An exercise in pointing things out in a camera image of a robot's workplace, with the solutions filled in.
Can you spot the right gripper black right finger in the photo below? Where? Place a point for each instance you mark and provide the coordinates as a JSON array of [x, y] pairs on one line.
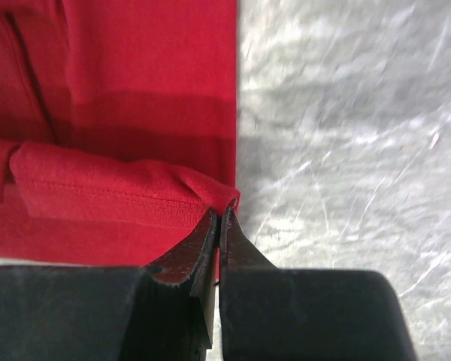
[[271, 313]]

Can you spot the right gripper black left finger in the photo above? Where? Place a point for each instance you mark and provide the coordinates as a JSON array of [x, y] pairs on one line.
[[162, 311]]

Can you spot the red t-shirt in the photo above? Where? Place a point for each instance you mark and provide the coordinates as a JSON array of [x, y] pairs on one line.
[[117, 126]]

